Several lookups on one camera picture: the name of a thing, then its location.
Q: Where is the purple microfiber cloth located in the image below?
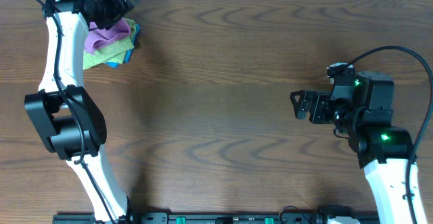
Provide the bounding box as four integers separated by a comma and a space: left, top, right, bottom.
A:
85, 18, 131, 54

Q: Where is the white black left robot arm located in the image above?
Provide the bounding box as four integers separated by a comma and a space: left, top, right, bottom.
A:
24, 0, 141, 223

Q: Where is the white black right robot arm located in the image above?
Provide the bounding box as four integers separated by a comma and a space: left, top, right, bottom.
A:
290, 71, 427, 223

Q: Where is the folded green cloth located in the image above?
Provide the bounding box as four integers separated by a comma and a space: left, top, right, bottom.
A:
83, 18, 136, 70

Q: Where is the folded blue cloth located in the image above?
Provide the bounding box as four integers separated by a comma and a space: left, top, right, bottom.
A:
104, 24, 140, 68

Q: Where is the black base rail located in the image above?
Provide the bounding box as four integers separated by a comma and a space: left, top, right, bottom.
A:
52, 205, 380, 224

